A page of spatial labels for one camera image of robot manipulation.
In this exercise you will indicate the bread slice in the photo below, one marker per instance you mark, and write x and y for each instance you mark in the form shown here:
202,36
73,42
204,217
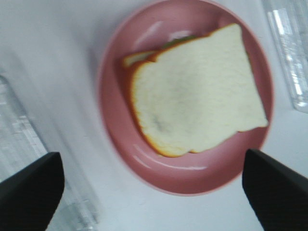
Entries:
196,94
139,56

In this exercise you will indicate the left clear plastic tray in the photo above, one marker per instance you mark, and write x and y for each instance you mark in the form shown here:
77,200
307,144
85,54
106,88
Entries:
21,145

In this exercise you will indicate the pink round plate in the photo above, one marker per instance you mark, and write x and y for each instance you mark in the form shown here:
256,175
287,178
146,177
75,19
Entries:
149,28

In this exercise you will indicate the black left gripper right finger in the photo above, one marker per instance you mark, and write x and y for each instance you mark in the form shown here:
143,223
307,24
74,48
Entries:
277,194

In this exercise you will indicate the right clear plastic tray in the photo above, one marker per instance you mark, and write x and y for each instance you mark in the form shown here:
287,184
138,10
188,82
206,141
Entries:
288,21

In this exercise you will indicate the clear plastic tray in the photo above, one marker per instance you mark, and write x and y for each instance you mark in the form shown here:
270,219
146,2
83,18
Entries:
288,21
21,145

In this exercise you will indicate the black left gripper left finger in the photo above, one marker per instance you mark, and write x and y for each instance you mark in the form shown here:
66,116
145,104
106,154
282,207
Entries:
29,198

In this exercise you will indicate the green lettuce leaf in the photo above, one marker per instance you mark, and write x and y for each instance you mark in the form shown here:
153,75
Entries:
177,40

